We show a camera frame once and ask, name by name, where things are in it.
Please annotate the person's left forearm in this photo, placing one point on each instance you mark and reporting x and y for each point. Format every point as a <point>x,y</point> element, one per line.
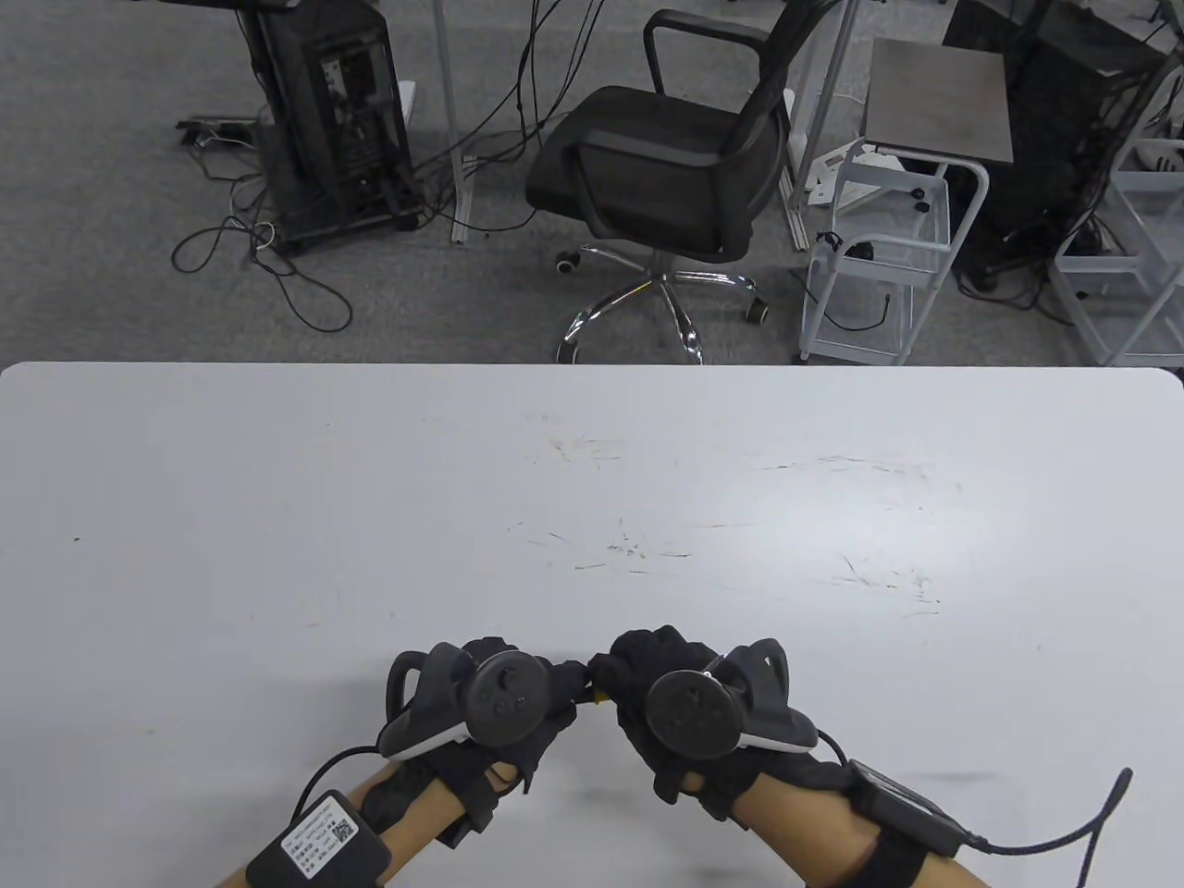
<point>416,823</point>

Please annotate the black right hand controller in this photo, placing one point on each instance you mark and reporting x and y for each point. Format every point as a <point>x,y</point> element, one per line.
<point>692,714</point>

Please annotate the black left hand controller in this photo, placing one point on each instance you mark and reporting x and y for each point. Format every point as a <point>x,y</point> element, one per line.
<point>507,696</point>

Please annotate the black computer tower on stand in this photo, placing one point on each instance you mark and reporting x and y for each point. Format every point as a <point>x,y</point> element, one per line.
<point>324,111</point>

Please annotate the black hand controller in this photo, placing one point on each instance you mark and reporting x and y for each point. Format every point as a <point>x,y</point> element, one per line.
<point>692,714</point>
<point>507,696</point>

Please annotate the person's right forearm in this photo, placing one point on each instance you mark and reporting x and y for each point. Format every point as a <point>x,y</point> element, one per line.
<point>805,832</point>

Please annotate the slim black wrist module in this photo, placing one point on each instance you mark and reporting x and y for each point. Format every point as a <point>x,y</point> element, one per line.
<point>902,805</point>

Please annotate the person's left hand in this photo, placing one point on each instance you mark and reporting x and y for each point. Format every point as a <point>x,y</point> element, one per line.
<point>566,689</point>

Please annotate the white cart with wooden top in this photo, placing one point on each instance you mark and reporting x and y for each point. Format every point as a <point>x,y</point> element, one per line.
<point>934,102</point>

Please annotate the black labelled wrist box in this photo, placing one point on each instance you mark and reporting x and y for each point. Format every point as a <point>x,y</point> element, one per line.
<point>319,842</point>

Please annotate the black power strip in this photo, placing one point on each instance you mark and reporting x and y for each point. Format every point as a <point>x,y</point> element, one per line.
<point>217,123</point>

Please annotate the white desk leg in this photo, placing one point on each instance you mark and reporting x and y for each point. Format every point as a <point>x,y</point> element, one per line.
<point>819,102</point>
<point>447,74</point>

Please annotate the small black adapter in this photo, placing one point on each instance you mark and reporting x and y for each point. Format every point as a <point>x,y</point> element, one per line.
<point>860,251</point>

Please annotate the person's right hand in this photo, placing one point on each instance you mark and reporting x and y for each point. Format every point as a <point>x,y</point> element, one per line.
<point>638,661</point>

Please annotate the black office chair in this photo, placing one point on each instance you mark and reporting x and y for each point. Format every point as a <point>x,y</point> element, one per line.
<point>647,157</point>

